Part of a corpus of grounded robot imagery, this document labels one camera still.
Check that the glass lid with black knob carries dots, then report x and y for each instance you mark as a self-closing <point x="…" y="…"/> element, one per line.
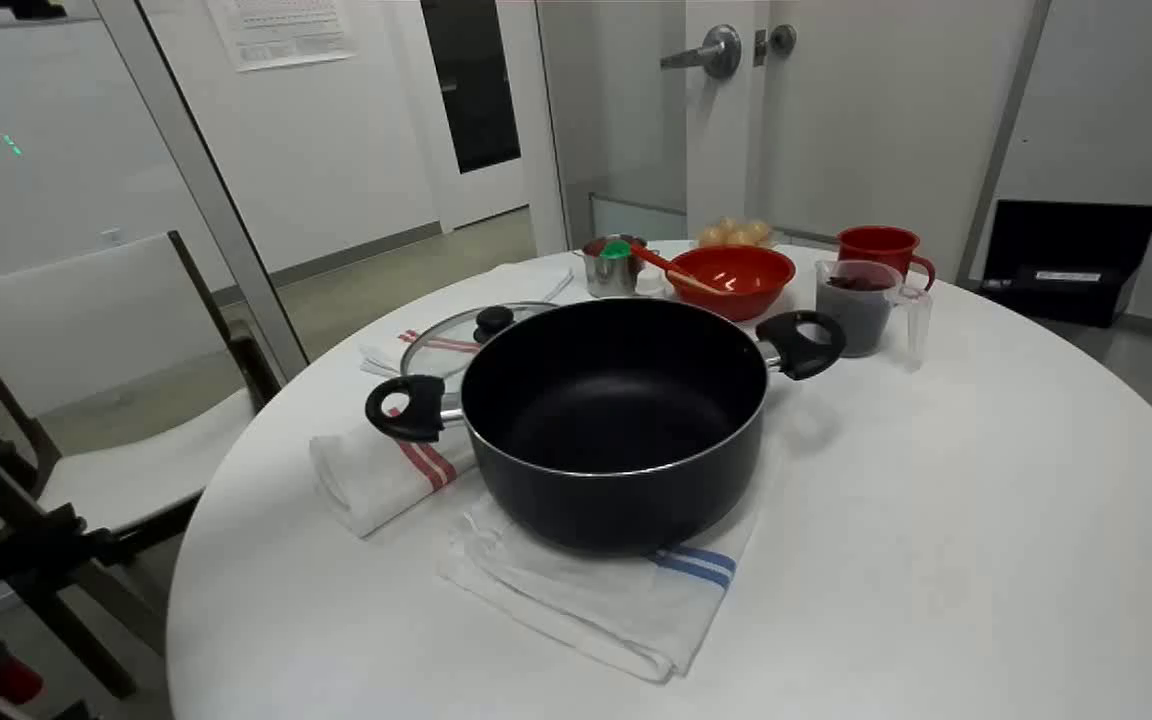
<point x="451" y="350"/>

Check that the black cooking pot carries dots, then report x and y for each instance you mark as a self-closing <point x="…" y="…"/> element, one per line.
<point x="616" y="400"/>

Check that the orange plastic spoon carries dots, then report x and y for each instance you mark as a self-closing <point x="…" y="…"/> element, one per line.
<point x="656" y="260"/>

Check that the red plastic bowl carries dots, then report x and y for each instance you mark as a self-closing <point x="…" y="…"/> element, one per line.
<point x="750" y="284"/>

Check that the yellow round food item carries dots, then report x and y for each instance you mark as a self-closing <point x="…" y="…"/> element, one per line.
<point x="719" y="232"/>
<point x="752" y="232"/>

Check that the white towel with red stripes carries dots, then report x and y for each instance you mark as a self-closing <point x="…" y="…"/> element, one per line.
<point x="369" y="487"/>

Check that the white towel with blue stripes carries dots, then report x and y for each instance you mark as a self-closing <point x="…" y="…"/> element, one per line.
<point x="591" y="605"/>

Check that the grey cup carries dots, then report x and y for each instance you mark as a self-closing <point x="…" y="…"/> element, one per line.
<point x="859" y="317"/>

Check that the dark narrow door window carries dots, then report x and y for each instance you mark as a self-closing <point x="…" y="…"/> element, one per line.
<point x="471" y="82"/>

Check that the red mug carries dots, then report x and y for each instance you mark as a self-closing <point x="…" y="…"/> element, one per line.
<point x="879" y="247"/>

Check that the silver deadbolt lock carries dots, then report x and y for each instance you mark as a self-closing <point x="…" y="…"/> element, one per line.
<point x="778" y="43"/>

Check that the white paper sheet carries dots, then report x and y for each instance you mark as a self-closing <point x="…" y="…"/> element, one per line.
<point x="280" y="31"/>

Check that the white folding chair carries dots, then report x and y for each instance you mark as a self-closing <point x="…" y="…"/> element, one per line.
<point x="99" y="323"/>

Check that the grey metal partition frame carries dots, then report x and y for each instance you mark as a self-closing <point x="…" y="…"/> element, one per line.
<point x="200" y="200"/>

